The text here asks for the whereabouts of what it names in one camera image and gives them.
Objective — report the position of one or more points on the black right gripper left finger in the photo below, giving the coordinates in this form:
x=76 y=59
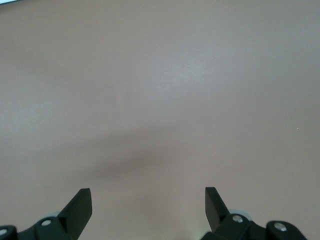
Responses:
x=75 y=215

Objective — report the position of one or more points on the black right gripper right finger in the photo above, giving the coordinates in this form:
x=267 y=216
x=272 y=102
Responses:
x=217 y=215

